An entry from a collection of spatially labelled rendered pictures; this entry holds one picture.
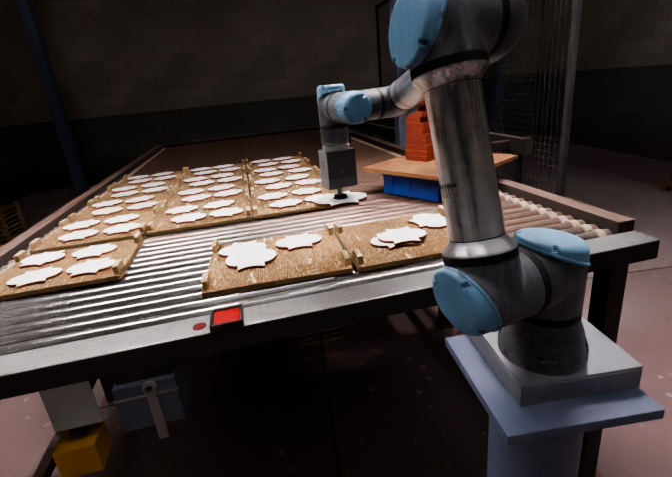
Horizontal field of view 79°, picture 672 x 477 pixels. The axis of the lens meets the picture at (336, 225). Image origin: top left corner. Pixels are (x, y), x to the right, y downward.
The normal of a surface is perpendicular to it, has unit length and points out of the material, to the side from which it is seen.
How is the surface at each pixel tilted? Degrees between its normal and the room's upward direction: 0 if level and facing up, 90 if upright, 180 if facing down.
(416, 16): 84
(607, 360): 1
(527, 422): 0
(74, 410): 90
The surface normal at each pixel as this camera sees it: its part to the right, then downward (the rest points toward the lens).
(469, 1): 0.33, -0.07
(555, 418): -0.09, -0.94
